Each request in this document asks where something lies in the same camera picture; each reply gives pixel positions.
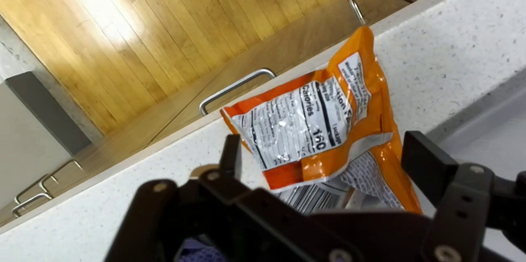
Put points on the orange snack bag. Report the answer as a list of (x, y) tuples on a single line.
[(312, 122)]

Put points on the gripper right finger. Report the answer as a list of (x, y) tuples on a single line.
[(464, 204)]

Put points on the purple cloth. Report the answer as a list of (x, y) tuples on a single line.
[(199, 250)]

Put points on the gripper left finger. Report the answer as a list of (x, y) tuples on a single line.
[(156, 221)]

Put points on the grey sink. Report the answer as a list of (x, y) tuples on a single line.
[(493, 130)]

